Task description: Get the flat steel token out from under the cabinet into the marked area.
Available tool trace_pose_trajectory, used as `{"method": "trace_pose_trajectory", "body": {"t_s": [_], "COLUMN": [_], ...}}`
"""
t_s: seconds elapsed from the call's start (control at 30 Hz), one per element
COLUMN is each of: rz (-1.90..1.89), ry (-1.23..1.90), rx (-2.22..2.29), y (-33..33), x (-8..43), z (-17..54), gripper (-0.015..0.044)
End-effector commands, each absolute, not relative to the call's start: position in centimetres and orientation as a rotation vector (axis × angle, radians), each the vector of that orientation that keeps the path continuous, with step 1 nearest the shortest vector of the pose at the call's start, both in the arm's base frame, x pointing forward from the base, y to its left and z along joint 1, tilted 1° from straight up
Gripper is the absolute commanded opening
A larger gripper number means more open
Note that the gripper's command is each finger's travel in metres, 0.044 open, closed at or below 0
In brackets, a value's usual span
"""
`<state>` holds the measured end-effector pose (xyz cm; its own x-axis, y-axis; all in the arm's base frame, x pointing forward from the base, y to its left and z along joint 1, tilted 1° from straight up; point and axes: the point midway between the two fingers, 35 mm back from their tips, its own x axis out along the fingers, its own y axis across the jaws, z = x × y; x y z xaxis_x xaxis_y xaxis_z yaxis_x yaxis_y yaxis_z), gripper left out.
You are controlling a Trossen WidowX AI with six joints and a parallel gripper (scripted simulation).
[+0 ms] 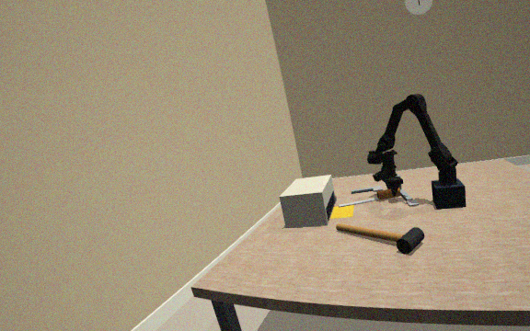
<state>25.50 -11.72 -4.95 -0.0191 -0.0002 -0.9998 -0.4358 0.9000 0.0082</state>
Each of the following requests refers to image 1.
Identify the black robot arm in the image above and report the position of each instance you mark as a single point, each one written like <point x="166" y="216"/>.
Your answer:
<point x="439" y="153"/>

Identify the mallet with wooden handle and black head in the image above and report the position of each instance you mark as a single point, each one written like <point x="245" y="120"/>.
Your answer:
<point x="405" y="242"/>

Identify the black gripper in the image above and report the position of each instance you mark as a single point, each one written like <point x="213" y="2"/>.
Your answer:
<point x="392" y="182"/>

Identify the grey t-shaped bar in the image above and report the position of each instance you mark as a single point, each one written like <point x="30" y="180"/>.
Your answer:
<point x="360" y="190"/>

